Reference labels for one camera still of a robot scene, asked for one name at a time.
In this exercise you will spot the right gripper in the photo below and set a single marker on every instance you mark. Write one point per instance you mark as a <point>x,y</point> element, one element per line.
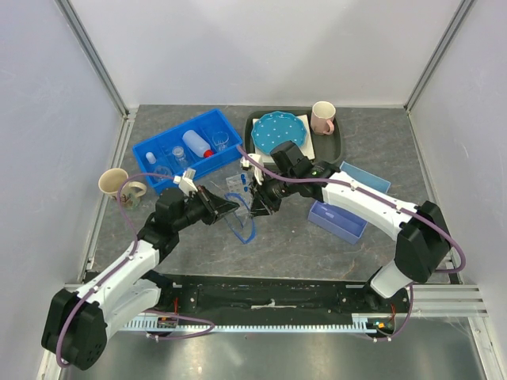
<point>258,208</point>

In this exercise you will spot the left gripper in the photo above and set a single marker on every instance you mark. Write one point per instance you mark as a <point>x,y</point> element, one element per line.
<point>217,206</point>

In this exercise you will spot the blue safety glasses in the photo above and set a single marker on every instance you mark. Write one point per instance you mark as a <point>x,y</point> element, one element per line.
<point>239,221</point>

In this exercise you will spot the clear test tube rack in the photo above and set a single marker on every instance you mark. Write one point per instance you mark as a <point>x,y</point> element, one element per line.
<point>234,184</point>

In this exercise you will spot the clear round glass flask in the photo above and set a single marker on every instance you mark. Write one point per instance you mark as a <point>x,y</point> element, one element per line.
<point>155,165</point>

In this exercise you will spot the white plastic wash bottle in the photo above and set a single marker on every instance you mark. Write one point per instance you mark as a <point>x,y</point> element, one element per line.
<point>199,146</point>

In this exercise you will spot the clear glass beaker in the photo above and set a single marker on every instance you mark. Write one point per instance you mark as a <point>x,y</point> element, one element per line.
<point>220,140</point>

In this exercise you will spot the clear glass stoppered bottle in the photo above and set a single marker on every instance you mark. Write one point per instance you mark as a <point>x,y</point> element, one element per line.
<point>180,157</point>

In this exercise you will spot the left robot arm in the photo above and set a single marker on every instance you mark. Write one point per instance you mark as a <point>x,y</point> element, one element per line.
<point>80,323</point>

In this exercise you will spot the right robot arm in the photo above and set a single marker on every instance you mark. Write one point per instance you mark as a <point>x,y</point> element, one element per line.
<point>420,233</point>

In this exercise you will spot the blue divided plastic bin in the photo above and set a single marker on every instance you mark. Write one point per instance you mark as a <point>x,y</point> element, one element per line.
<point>206,125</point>

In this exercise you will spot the white square plate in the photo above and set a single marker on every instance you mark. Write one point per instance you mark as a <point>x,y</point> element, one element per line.
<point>307,150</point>

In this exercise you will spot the blue polka dot plate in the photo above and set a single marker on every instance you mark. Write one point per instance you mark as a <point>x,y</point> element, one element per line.
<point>275,128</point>

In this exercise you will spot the purple blue drawer organizer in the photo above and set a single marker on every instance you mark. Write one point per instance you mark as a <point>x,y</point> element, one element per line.
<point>340,222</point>

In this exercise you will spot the dark green plastic tray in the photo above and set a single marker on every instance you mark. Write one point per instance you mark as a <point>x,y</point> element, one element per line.
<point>328,148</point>

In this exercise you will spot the beige floral mug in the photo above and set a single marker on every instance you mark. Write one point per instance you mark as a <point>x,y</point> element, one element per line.
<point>115,184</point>

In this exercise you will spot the pink ceramic mug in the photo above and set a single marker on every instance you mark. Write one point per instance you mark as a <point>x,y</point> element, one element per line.
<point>322,118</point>

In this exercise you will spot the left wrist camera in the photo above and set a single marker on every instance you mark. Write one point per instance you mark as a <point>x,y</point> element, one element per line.
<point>185,182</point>

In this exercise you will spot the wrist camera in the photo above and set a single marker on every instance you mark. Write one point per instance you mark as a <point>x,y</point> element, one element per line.
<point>254,162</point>
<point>185,182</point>

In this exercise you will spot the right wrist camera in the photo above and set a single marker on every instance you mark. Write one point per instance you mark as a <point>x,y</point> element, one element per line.
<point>254,162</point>

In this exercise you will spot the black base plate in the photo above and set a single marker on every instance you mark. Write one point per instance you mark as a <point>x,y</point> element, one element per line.
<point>202,298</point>

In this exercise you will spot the slotted cable duct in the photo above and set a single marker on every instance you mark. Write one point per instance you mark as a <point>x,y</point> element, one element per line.
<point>152,323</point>

